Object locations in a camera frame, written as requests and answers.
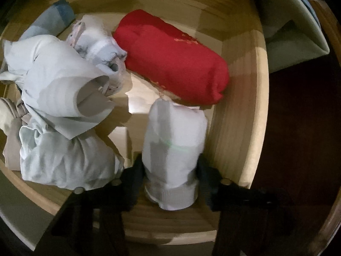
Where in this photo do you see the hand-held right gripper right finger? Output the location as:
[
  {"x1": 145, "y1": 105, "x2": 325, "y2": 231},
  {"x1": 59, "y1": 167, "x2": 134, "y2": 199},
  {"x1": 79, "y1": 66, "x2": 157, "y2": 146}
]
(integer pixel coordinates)
[{"x1": 197, "y1": 156, "x2": 296, "y2": 256}]

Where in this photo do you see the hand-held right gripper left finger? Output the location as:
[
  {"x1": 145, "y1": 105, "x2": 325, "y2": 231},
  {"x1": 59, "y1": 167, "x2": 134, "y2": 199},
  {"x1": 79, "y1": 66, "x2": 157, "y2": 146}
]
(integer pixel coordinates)
[{"x1": 35, "y1": 160, "x2": 146, "y2": 256}]

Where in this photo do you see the wooden drawer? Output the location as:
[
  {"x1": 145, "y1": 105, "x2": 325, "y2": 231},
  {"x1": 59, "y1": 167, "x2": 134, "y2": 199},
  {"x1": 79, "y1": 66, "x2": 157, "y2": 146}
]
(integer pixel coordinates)
[{"x1": 0, "y1": 0, "x2": 269, "y2": 248}]

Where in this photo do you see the pale blue underwear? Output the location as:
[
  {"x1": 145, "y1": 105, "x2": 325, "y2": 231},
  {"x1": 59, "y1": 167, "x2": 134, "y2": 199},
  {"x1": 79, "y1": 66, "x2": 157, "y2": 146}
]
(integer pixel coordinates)
[
  {"x1": 0, "y1": 35, "x2": 115, "y2": 140},
  {"x1": 19, "y1": 124, "x2": 125, "y2": 191}
]

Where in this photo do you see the white pink patterned sock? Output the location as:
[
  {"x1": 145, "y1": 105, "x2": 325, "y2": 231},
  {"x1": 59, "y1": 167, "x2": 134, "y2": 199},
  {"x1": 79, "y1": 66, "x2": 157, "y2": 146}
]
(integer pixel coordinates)
[{"x1": 66, "y1": 15, "x2": 128, "y2": 96}]

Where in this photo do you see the red rolled underwear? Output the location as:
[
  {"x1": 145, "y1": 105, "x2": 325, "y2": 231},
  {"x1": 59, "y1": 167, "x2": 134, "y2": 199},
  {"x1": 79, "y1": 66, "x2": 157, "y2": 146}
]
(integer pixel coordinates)
[{"x1": 112, "y1": 9, "x2": 230, "y2": 106}]

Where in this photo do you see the beige underwear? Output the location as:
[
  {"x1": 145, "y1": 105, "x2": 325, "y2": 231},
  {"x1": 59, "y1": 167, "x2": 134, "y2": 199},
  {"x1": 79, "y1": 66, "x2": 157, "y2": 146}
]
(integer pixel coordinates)
[{"x1": 0, "y1": 97, "x2": 30, "y2": 171}]

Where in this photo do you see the blue grey rolled sock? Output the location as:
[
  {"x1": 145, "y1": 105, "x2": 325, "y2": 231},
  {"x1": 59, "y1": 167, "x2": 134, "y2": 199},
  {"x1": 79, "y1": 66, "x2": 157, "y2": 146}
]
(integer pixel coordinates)
[{"x1": 19, "y1": 0, "x2": 76, "y2": 42}]

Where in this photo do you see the brown wooden frame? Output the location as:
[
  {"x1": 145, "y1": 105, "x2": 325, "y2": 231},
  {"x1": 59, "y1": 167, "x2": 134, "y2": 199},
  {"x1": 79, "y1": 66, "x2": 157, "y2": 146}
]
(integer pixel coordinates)
[{"x1": 306, "y1": 0, "x2": 341, "y2": 67}]

